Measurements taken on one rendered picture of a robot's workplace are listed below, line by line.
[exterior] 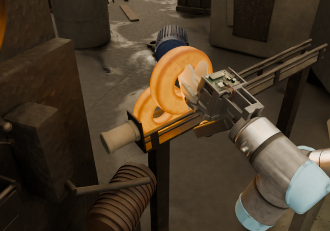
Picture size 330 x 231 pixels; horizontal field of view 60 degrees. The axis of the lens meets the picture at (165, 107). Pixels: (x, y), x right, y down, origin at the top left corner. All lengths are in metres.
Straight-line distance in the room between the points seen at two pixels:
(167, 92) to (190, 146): 1.16
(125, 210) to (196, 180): 0.82
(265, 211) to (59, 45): 0.61
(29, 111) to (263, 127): 0.47
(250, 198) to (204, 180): 1.03
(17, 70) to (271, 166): 0.55
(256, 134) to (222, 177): 1.11
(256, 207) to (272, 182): 0.07
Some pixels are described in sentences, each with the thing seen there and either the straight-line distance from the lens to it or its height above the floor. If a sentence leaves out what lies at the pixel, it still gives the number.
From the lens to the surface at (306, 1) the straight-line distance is 2.77.
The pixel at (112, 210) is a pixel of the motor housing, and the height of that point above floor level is 0.53.
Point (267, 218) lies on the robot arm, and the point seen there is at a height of 0.71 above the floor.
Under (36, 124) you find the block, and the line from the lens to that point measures 0.63.
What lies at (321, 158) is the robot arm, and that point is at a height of 0.77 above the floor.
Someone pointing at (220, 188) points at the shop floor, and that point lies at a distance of 1.54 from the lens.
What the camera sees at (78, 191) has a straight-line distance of 0.74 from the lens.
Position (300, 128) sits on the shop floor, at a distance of 2.09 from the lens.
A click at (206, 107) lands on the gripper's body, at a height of 0.85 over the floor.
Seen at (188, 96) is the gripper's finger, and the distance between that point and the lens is 0.58.
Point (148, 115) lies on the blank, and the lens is 0.75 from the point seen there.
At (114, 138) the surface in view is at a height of 0.69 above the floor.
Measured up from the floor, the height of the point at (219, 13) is 0.38.
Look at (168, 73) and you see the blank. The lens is 0.60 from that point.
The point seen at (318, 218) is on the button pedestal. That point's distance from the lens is 1.18.
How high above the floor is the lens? 1.14
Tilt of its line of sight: 33 degrees down
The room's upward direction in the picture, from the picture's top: straight up
